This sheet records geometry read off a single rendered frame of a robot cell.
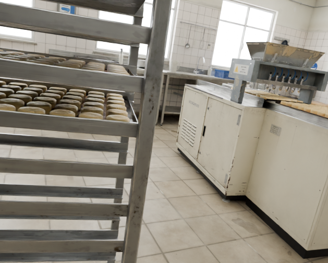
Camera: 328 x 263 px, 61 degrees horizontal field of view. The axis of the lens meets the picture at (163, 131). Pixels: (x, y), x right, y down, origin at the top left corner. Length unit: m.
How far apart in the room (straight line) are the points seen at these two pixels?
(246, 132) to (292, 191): 0.55
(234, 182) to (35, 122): 2.00
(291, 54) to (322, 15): 4.95
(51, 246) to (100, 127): 0.28
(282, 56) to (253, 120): 0.53
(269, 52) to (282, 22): 4.59
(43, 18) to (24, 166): 0.27
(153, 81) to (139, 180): 0.20
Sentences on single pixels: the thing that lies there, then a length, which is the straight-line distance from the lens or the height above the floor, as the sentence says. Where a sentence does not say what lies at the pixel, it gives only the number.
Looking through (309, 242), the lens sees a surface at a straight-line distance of 2.05.
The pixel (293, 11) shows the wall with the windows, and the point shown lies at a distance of 7.10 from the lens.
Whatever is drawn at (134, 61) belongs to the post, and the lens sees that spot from 0.96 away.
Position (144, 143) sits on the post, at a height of 0.94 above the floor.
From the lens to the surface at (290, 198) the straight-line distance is 2.10.
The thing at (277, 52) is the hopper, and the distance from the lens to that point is 2.35.
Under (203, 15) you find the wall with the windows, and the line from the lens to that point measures 5.65.
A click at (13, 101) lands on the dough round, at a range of 0.68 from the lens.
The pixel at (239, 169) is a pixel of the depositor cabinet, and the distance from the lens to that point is 2.36.
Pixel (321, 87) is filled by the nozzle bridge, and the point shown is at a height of 1.05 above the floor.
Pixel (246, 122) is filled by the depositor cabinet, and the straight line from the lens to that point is 2.24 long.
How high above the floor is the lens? 1.11
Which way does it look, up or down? 15 degrees down
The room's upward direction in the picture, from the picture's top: 8 degrees clockwise
